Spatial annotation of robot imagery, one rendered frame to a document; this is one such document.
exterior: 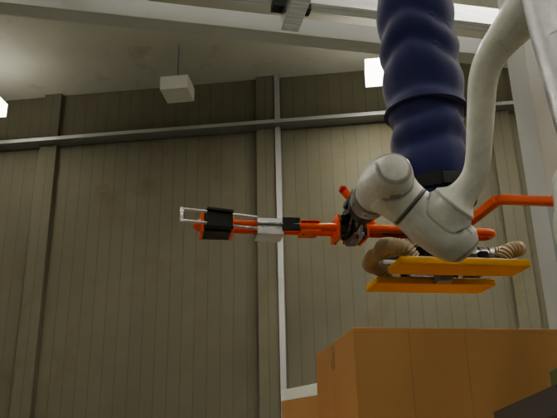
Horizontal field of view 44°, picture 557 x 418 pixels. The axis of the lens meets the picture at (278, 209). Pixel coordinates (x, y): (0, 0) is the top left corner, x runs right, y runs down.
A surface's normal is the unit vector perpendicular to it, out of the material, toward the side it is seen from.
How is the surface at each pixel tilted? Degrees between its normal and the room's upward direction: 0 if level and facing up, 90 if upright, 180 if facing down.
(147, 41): 180
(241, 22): 90
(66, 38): 180
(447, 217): 112
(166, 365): 90
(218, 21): 90
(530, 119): 90
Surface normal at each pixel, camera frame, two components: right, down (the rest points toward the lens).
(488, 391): 0.16, -0.35
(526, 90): -0.98, -0.05
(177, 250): -0.12, -0.35
